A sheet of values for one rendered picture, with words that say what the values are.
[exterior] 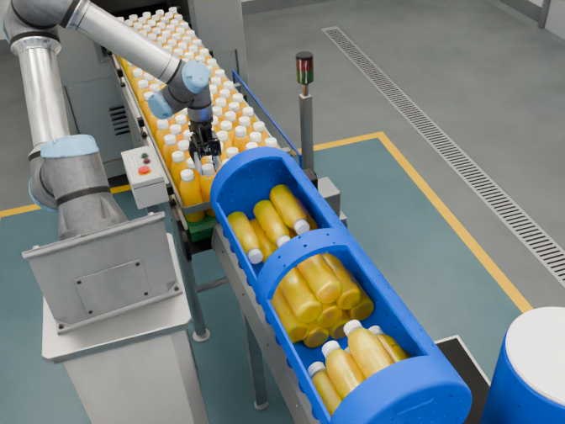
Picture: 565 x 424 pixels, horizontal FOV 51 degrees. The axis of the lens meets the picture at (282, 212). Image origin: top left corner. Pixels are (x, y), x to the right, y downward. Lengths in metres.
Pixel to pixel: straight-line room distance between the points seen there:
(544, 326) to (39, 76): 1.32
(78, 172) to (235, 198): 0.59
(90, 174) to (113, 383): 0.49
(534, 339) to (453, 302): 1.48
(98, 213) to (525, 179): 2.95
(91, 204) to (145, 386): 0.47
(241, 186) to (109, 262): 0.58
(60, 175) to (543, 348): 1.12
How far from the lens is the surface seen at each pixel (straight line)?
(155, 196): 1.89
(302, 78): 2.16
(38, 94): 1.53
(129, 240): 1.26
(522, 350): 1.46
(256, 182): 1.74
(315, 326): 1.44
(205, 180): 1.90
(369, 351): 1.22
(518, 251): 3.28
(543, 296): 3.09
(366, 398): 1.11
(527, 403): 1.45
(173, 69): 1.53
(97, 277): 1.30
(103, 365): 1.42
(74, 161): 1.32
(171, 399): 1.56
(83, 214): 1.28
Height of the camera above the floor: 2.13
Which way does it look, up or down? 39 degrees down
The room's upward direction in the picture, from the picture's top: 4 degrees counter-clockwise
